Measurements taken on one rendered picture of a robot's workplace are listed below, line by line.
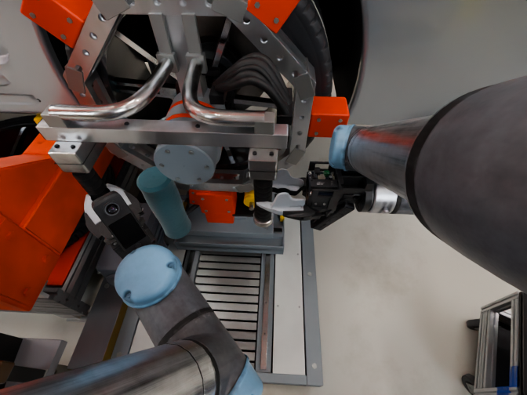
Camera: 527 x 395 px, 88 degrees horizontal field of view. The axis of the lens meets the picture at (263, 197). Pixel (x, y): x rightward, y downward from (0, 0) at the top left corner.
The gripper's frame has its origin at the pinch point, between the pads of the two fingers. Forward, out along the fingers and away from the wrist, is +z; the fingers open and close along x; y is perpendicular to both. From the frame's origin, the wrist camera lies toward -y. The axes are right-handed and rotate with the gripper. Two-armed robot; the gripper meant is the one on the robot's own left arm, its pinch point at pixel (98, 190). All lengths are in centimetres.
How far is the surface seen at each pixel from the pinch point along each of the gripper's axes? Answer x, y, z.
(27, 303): -29.4, 27.5, 6.6
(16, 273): -25.9, 20.0, 10.1
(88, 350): -36, 70, 6
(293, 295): 36, 75, -30
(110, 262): -11.2, 42.3, 14.0
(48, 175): -8.8, 13.5, 30.0
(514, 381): 61, 54, -95
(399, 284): 79, 83, -58
